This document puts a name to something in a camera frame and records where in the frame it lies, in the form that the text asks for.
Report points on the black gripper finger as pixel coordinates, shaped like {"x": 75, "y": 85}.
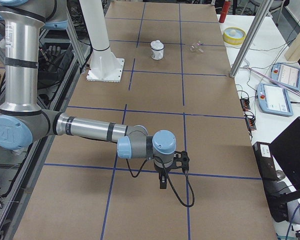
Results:
{"x": 162, "y": 182}

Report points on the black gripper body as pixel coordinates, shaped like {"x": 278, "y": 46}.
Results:
{"x": 161, "y": 173}

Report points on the white enamel mug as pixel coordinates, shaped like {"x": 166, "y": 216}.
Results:
{"x": 157, "y": 52}

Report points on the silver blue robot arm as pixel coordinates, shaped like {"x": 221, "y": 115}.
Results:
{"x": 23, "y": 121}

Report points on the clear plastic funnel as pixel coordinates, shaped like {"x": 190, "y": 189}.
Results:
{"x": 196, "y": 47}

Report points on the brown cardboard table cover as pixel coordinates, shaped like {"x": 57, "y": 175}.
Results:
{"x": 84, "y": 192}

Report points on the lower orange black connector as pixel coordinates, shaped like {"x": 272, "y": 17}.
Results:
{"x": 250, "y": 122}

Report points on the orange black connector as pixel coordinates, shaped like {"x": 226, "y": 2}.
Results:
{"x": 250, "y": 122}
{"x": 245, "y": 104}

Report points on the black computer box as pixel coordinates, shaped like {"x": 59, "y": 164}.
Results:
{"x": 265, "y": 161}

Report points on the upper orange black connector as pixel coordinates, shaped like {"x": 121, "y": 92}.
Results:
{"x": 245, "y": 104}

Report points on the black monitor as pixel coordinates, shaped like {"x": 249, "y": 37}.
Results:
{"x": 286, "y": 150}

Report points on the lower teach pendant tablet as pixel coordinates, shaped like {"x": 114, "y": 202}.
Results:
{"x": 274, "y": 100}

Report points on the teach pendant tablet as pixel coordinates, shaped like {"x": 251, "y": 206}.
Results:
{"x": 286, "y": 74}
{"x": 274, "y": 100}

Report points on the yellow white tape roll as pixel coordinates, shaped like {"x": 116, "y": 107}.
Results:
{"x": 234, "y": 35}

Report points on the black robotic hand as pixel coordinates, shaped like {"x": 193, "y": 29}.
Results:
{"x": 53, "y": 63}

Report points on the thin metal rod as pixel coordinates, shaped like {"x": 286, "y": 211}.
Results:
{"x": 274, "y": 81}

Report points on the upper teach pendant tablet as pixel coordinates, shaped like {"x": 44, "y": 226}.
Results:
{"x": 286, "y": 74}

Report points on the red bottle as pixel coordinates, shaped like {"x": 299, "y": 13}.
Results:
{"x": 224, "y": 11}

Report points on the wooden board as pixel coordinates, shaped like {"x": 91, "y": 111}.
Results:
{"x": 293, "y": 53}

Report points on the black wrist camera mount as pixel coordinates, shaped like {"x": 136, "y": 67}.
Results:
{"x": 181, "y": 161}

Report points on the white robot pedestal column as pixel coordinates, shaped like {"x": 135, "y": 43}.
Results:
{"x": 104, "y": 65}

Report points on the aluminium frame post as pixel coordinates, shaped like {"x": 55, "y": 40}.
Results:
{"x": 251, "y": 34}

